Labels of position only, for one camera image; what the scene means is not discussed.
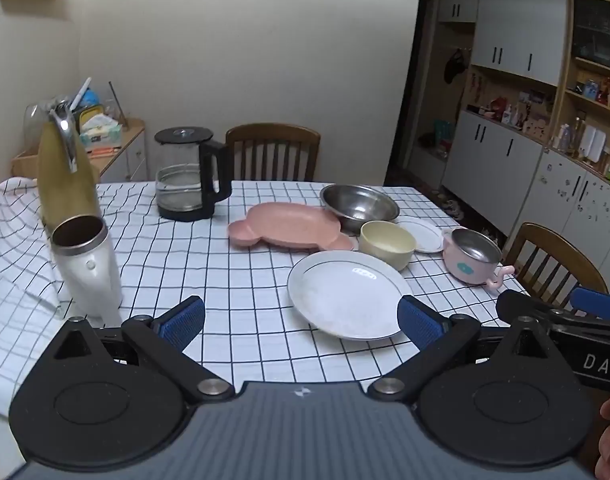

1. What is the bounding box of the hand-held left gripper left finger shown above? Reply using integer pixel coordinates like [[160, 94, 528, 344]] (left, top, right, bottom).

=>
[[50, 296, 236, 404]]

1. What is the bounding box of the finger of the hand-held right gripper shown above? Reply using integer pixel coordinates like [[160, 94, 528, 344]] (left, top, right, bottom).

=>
[[570, 287, 610, 321], [496, 290, 573, 328]]

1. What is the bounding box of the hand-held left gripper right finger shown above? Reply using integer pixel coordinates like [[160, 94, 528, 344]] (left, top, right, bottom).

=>
[[367, 295, 556, 402]]

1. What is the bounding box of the pink bowl with handles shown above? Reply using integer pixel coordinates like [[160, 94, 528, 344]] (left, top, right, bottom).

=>
[[442, 227, 514, 288]]

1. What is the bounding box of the cream bowl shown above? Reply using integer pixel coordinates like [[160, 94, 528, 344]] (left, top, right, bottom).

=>
[[359, 220, 417, 271]]

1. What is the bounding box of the large white plate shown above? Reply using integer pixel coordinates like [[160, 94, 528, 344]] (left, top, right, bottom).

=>
[[287, 250, 413, 342]]

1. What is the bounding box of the small white plate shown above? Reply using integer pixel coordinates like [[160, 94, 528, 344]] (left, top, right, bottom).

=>
[[395, 217, 456, 254]]

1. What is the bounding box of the stainless steel bowl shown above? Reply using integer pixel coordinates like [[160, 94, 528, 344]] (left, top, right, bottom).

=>
[[320, 184, 401, 235]]

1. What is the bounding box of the pink bear-shaped plate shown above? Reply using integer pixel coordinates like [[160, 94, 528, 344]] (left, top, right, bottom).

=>
[[227, 202, 358, 252]]

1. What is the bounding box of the wooden chair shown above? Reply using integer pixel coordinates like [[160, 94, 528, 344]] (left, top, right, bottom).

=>
[[225, 123, 322, 182], [502, 222, 610, 311]]

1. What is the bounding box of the white steel-rimmed jug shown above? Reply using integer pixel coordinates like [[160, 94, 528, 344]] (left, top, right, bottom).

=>
[[50, 215, 123, 318]]

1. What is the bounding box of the gold thermos flask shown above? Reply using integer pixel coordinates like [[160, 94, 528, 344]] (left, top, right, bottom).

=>
[[36, 95, 102, 238]]

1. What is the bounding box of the wooden side cabinet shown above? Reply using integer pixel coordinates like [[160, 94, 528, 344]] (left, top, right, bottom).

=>
[[11, 119, 146, 183]]

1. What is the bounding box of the tissue box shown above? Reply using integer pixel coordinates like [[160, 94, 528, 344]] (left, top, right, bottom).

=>
[[79, 115, 122, 150]]

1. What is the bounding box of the black hanging bag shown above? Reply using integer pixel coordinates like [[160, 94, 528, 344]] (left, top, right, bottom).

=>
[[444, 49, 466, 85]]

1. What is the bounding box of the white pen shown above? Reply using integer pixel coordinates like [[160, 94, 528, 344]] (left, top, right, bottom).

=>
[[70, 77, 92, 111]]

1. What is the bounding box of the glass kettle with black handle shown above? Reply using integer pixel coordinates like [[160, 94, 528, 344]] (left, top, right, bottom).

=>
[[154, 126, 232, 222]]

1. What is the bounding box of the white and wood wall cabinet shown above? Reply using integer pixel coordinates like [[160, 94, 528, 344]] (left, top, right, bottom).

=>
[[437, 0, 610, 286]]

